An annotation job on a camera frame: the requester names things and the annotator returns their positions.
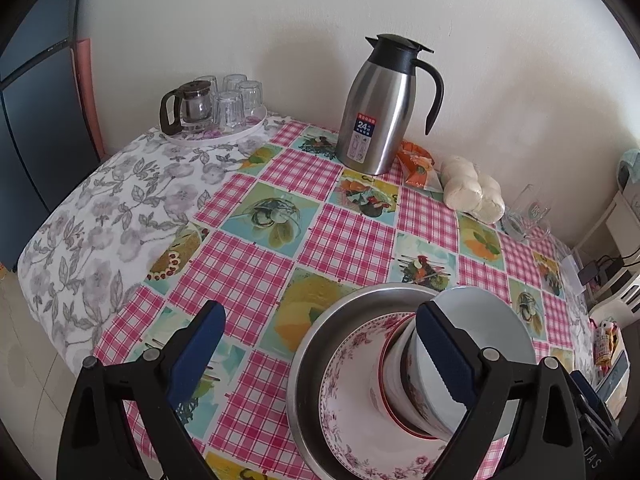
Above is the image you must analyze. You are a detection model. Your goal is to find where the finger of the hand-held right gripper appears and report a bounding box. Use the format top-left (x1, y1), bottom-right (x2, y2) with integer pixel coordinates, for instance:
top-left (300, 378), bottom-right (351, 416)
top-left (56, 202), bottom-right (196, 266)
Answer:
top-left (569, 370), bottom-right (602, 428)
top-left (594, 387), bottom-right (621, 442)

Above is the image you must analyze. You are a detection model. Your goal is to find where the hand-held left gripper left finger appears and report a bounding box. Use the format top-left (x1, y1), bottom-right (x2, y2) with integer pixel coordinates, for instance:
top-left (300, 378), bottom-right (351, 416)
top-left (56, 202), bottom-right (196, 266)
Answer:
top-left (57, 301), bottom-right (227, 480)

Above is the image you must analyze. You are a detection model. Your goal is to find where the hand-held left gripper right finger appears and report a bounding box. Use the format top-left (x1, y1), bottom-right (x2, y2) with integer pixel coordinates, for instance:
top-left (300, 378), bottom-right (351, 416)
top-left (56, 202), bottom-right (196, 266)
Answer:
top-left (416, 301), bottom-right (586, 480)

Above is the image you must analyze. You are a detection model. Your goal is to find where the patterned white bowl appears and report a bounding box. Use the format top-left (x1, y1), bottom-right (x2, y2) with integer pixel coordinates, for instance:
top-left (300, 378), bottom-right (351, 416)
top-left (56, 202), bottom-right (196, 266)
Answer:
top-left (400, 286), bottom-right (532, 441)

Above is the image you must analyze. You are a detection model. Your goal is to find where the strawberry print bowl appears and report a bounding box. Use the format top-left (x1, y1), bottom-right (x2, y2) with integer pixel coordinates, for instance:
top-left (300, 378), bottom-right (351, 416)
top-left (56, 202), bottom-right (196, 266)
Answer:
top-left (370, 317), bottom-right (453, 443)

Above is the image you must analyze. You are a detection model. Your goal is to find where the pink floral rim plate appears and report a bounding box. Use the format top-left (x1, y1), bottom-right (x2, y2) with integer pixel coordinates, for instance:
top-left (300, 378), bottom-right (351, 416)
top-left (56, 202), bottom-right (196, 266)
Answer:
top-left (318, 311), bottom-right (451, 480)

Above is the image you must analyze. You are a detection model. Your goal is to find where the round stainless steel plate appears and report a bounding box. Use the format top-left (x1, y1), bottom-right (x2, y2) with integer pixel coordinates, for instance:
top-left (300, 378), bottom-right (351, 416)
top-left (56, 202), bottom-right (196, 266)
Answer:
top-left (286, 282), bottom-right (523, 480)

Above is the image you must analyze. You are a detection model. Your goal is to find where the blue box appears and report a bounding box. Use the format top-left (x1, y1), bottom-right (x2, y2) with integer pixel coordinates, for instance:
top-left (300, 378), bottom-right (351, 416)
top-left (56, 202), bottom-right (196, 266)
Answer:
top-left (597, 355), bottom-right (631, 411)

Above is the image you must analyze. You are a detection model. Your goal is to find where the colourful small packet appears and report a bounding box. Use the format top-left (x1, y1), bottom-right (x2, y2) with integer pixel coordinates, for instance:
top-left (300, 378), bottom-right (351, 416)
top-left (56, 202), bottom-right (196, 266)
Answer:
top-left (592, 317), bottom-right (621, 376)

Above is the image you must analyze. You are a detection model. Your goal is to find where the clear plastic container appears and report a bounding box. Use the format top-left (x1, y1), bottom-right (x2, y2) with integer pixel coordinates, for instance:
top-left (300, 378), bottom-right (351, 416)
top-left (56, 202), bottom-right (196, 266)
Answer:
top-left (562, 254), bottom-right (587, 297)

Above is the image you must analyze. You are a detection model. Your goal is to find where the pink checkered tablecloth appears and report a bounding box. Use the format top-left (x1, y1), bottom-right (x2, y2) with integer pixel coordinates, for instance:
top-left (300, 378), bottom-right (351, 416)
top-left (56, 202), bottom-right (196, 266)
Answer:
top-left (92, 120), bottom-right (588, 480)

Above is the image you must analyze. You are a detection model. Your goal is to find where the clear glass mug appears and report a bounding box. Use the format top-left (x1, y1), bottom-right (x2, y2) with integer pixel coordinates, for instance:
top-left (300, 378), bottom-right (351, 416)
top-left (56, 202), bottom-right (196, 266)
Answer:
top-left (502, 184), bottom-right (553, 242)

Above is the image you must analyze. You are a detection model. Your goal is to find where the bag of white steamed buns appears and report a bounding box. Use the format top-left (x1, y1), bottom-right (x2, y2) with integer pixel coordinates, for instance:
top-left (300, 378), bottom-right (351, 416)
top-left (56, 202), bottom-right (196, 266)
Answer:
top-left (439, 155), bottom-right (507, 224)

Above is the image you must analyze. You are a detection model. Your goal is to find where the grey floral cloth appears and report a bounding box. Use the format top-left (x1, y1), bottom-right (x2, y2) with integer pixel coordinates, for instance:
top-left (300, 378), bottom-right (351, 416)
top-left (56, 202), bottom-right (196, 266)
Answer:
top-left (17, 117), bottom-right (288, 361)

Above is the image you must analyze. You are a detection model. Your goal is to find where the white shelf unit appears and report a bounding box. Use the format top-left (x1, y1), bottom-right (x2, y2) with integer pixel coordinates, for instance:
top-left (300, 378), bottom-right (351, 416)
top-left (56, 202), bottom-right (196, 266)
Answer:
top-left (572, 190), bottom-right (640, 321)

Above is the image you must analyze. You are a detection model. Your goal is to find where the orange snack packet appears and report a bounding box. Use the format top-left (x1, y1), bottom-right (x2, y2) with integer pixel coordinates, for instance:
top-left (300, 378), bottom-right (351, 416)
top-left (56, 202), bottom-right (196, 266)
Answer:
top-left (397, 141), bottom-right (446, 192)

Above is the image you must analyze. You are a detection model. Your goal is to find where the stainless steel thermos jug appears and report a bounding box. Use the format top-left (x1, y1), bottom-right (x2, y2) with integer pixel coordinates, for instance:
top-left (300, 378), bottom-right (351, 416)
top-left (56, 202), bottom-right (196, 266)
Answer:
top-left (335, 34), bottom-right (446, 176)

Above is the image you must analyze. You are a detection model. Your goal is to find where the glass teapot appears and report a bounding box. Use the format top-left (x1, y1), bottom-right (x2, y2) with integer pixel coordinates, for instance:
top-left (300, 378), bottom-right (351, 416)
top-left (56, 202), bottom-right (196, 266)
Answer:
top-left (160, 81), bottom-right (215, 136)

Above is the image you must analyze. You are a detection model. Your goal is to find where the dark blue cabinet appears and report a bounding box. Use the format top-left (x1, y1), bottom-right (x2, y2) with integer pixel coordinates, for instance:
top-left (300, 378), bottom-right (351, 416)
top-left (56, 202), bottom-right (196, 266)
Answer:
top-left (0, 0), bottom-right (103, 273)

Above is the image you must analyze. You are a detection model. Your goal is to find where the pink board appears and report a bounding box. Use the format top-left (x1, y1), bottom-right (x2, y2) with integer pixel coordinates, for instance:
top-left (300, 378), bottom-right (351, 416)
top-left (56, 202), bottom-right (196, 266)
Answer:
top-left (72, 38), bottom-right (107, 161)

